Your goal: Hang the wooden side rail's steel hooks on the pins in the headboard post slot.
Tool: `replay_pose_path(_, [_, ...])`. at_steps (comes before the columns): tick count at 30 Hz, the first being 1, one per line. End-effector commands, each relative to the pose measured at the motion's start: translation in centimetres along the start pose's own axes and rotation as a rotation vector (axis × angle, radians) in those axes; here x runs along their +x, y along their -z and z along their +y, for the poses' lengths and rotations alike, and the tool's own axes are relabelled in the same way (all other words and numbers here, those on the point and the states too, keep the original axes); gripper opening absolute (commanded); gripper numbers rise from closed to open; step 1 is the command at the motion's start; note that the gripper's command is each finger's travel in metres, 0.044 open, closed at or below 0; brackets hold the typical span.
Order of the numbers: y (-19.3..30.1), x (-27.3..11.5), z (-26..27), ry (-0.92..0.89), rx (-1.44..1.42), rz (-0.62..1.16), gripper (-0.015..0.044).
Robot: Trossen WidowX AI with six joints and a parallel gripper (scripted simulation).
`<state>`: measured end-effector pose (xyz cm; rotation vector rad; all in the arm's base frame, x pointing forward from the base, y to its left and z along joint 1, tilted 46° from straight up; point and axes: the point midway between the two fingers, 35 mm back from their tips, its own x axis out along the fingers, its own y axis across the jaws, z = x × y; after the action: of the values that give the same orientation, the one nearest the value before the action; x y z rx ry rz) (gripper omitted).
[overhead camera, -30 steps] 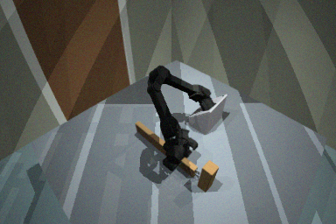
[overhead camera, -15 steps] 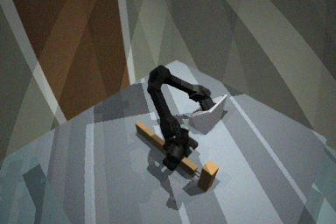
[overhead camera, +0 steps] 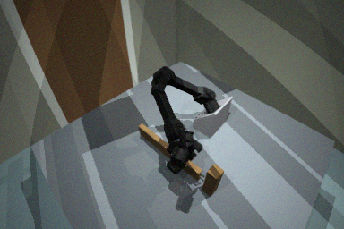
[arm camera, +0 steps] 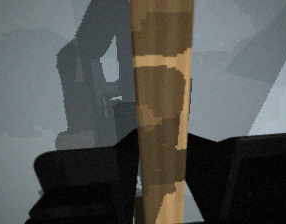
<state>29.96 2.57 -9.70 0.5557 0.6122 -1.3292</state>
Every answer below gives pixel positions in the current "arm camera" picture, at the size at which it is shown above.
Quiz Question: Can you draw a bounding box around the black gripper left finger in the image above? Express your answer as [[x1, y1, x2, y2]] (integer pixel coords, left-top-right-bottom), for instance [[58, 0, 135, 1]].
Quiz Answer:
[[34, 128, 139, 224]]

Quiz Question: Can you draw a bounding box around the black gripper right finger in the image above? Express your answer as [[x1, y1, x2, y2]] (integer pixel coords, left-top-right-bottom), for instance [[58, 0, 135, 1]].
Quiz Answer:
[[185, 133, 286, 220]]

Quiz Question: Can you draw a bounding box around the brown wooden board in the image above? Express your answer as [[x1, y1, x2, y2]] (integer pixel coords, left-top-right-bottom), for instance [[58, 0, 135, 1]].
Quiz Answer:
[[128, 0, 195, 224]]

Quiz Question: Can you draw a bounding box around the brown wooden post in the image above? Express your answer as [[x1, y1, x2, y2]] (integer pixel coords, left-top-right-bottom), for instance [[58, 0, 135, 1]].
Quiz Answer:
[[134, 196, 144, 224]]

